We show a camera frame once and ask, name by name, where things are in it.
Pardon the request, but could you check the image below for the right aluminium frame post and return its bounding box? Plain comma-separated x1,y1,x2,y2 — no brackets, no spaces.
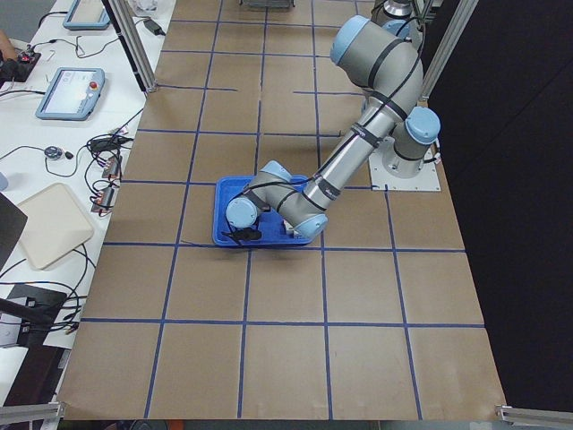
419,0,479,101

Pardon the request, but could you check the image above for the aluminium frame post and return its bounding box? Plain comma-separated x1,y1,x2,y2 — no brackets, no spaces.
102,0,157,93
419,0,479,101

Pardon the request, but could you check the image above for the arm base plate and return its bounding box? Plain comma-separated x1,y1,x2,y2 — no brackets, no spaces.
369,148,441,192

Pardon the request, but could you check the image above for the near teach pendant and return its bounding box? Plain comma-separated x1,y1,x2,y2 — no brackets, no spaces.
35,67,106,121

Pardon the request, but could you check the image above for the teach pendant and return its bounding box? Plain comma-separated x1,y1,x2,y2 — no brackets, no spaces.
35,67,106,121
63,0,110,30

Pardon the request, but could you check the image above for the beige plastic tray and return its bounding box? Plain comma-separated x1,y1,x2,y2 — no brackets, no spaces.
17,183,94,270

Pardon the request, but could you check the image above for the blue plastic tray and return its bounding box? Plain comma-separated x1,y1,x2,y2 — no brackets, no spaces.
212,176,312,247

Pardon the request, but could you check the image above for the round silver puck device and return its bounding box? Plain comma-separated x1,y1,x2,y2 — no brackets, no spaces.
44,145,64,160

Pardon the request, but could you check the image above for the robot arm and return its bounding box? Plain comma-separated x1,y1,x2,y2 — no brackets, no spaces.
371,0,423,49
222,15,440,245

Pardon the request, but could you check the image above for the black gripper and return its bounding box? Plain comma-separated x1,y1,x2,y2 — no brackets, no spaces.
223,228,262,245

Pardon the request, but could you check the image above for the black power adapter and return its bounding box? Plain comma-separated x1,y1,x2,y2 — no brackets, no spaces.
143,18,166,36

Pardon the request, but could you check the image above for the far teach pendant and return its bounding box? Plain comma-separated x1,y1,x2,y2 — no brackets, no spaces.
63,0,110,30

